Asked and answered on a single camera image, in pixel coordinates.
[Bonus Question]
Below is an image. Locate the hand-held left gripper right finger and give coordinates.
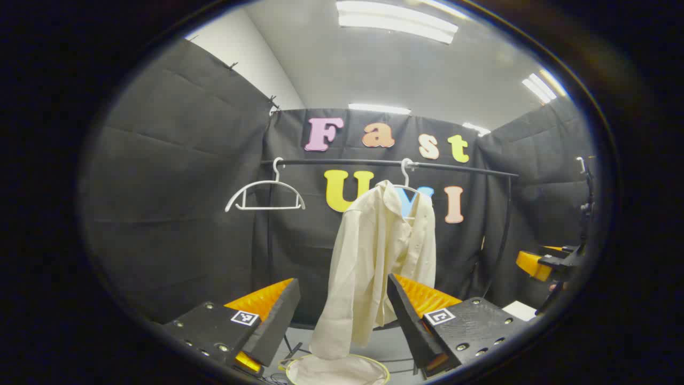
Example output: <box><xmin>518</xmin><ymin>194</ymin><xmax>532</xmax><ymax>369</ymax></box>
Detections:
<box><xmin>387</xmin><ymin>273</ymin><xmax>530</xmax><ymax>379</ymax></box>

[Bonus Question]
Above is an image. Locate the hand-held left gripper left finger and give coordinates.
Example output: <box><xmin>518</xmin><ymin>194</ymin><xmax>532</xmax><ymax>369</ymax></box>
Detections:
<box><xmin>160</xmin><ymin>278</ymin><xmax>301</xmax><ymax>378</ymax></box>

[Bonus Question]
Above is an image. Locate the cream long-sleeved shirt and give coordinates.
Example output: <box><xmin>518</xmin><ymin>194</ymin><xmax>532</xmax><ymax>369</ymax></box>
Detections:
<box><xmin>309</xmin><ymin>180</ymin><xmax>437</xmax><ymax>360</ymax></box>

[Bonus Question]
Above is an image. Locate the white laundry hamper yellow rim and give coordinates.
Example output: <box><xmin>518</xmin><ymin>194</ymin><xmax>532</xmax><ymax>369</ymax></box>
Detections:
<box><xmin>285</xmin><ymin>353</ymin><xmax>391</xmax><ymax>385</ymax></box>

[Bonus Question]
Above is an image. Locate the white plastic hanger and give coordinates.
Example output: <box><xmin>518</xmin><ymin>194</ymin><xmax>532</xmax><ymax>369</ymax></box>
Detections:
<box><xmin>224</xmin><ymin>157</ymin><xmax>306</xmax><ymax>213</ymax></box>

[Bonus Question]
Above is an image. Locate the white hanger with taped hook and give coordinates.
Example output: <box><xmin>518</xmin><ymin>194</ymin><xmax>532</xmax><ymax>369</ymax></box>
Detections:
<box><xmin>393</xmin><ymin>158</ymin><xmax>423</xmax><ymax>220</ymax></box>

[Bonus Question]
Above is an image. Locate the white board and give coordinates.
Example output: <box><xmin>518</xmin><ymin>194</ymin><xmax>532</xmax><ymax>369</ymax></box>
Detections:
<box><xmin>502</xmin><ymin>301</ymin><xmax>538</xmax><ymax>321</ymax></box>

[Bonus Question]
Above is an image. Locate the black backdrop cloth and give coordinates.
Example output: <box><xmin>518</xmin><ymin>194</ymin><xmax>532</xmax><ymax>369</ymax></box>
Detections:
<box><xmin>80</xmin><ymin>37</ymin><xmax>596</xmax><ymax>327</ymax></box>

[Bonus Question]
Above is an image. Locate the large ceiling light panel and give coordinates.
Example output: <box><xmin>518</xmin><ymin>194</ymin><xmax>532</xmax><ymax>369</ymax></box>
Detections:
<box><xmin>336</xmin><ymin>0</ymin><xmax>471</xmax><ymax>45</ymax></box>

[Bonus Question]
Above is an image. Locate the black clothes rail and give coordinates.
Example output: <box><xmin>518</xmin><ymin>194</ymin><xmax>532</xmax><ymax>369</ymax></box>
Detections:
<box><xmin>260</xmin><ymin>158</ymin><xmax>520</xmax><ymax>332</ymax></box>

